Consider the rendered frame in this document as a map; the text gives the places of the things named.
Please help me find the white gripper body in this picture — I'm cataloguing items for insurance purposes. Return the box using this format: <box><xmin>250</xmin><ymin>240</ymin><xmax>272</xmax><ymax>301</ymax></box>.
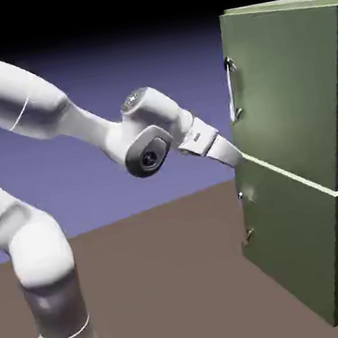
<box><xmin>203</xmin><ymin>131</ymin><xmax>248</xmax><ymax>172</ymax></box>

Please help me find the green cabinet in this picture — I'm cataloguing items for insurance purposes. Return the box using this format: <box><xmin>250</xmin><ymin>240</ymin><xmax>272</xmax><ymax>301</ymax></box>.
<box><xmin>201</xmin><ymin>0</ymin><xmax>338</xmax><ymax>338</ymax></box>

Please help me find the large green cabinet door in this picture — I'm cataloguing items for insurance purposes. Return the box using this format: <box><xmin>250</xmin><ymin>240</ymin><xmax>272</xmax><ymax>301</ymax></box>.
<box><xmin>210</xmin><ymin>0</ymin><xmax>338</xmax><ymax>209</ymax></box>

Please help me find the small green cabinet door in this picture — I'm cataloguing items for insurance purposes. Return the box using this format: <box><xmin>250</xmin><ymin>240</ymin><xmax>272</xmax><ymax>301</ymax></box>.
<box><xmin>226</xmin><ymin>143</ymin><xmax>338</xmax><ymax>338</ymax></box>

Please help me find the long silver door handle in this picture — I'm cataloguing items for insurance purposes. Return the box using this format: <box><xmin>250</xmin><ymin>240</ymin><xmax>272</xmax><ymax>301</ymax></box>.
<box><xmin>219</xmin><ymin>54</ymin><xmax>246</xmax><ymax>125</ymax></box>

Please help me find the short silver door handle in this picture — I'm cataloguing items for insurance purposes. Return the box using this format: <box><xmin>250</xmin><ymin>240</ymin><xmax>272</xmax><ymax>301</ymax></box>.
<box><xmin>236</xmin><ymin>188</ymin><xmax>258</xmax><ymax>246</ymax></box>

